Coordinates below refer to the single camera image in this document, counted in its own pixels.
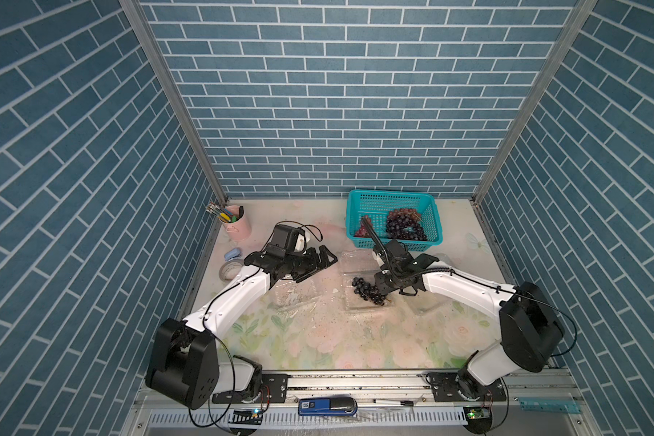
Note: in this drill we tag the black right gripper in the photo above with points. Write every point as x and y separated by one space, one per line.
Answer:
379 283

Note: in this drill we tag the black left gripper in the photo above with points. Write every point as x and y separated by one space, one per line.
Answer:
312 265

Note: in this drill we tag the red grape bunch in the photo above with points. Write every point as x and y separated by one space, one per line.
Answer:
362 232

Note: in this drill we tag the clear clamshell container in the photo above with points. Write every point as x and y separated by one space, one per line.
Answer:
437 292
359 263
288 294

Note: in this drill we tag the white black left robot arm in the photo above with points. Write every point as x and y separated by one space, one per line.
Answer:
190 362

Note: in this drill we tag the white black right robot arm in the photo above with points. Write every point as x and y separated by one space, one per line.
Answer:
529 328

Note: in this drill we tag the dark grape bunch in basket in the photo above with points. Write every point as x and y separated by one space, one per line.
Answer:
405 224

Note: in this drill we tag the teal plastic basket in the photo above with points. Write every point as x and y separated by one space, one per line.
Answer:
374 206

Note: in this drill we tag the small blue stapler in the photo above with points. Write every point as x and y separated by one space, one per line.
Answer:
235 253

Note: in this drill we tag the pink pen cup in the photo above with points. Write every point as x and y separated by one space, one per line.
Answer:
238 228

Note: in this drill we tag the tape roll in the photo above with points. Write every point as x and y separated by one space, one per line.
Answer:
230 269

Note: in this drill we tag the blue black handheld device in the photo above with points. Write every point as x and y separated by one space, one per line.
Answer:
335 406

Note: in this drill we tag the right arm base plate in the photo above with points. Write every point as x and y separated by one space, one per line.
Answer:
452 386

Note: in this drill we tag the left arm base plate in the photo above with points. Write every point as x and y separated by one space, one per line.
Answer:
277 384

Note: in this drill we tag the teal metal bracket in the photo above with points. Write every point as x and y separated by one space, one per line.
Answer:
549 405

